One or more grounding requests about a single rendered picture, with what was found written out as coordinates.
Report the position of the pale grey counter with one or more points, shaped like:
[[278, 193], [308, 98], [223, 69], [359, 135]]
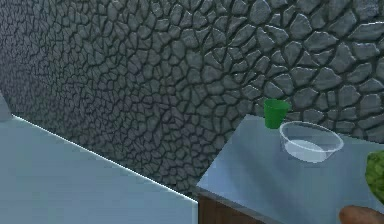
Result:
[[66, 180]]

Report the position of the clear glass bowl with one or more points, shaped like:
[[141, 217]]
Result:
[[310, 143]]

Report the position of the grey top wooden counter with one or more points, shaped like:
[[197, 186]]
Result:
[[266, 173]]

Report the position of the green watermelon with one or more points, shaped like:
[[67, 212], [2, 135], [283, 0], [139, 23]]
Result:
[[376, 175]]

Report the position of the green plastic cup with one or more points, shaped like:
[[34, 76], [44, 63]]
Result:
[[274, 115]]

